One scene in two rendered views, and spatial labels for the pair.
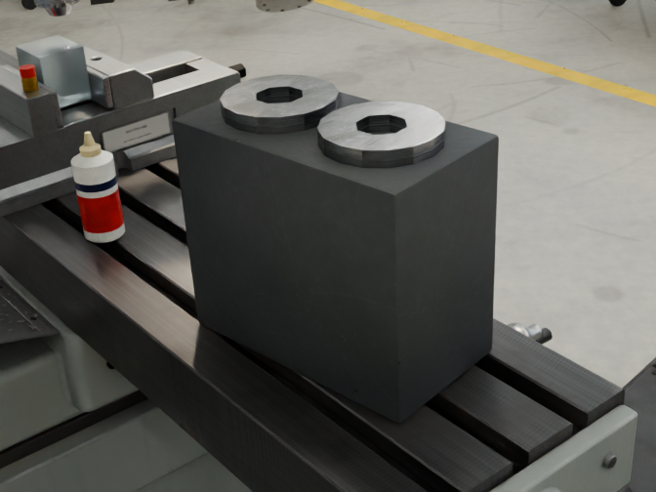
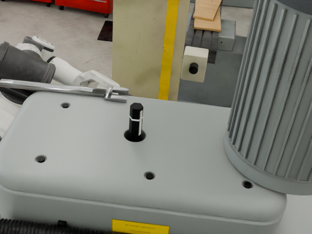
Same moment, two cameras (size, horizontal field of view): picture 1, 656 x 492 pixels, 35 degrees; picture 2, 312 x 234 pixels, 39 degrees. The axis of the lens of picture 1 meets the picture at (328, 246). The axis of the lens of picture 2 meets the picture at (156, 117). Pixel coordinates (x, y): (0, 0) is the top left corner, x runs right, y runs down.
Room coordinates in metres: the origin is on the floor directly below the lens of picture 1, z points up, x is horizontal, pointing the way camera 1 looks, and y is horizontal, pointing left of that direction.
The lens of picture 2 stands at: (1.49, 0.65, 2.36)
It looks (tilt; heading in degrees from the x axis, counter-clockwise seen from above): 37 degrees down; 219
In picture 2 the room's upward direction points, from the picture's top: 6 degrees clockwise
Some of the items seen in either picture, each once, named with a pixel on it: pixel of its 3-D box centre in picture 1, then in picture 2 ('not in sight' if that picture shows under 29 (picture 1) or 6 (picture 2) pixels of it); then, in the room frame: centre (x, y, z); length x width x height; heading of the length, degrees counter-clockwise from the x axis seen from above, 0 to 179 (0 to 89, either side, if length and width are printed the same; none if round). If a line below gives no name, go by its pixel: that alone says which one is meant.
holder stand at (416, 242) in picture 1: (335, 229); not in sight; (0.72, -0.01, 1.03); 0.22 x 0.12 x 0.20; 46
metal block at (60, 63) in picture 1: (54, 72); not in sight; (1.10, 0.29, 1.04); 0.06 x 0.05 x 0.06; 38
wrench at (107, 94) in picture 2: not in sight; (63, 88); (1.08, 0.08, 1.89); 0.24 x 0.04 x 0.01; 129
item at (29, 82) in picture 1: (28, 78); not in sight; (1.05, 0.30, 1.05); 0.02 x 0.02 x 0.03
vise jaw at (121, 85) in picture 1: (102, 74); not in sight; (1.14, 0.24, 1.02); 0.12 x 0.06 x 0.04; 38
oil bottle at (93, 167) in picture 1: (96, 184); not in sight; (0.92, 0.22, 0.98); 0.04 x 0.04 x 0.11
